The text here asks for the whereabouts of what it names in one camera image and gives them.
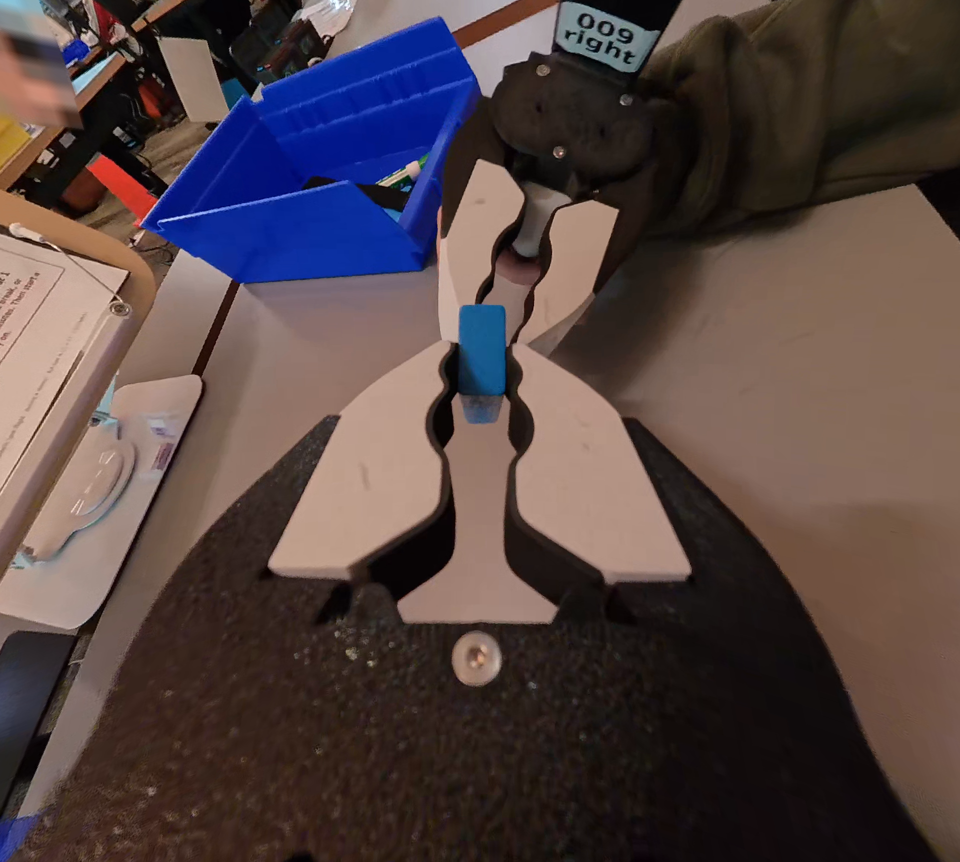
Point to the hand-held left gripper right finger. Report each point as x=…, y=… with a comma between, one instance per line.
x=592, y=494

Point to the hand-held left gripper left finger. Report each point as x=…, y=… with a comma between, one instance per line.
x=360, y=487

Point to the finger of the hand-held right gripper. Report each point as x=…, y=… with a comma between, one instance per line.
x=472, y=224
x=577, y=262

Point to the blue rectangular block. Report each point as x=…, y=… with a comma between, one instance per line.
x=480, y=352

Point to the person's right forearm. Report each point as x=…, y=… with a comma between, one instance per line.
x=825, y=89

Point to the person's right hand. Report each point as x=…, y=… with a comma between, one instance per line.
x=523, y=268

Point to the green white marker pen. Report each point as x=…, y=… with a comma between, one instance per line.
x=401, y=173

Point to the white paper sheets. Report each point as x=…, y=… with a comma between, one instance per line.
x=337, y=3

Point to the printed instruction sheet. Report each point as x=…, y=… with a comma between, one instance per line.
x=45, y=352

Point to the orange cone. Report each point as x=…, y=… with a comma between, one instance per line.
x=124, y=190

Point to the wooden display board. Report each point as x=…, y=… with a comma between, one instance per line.
x=75, y=231

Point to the black tablet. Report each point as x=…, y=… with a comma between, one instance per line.
x=30, y=712

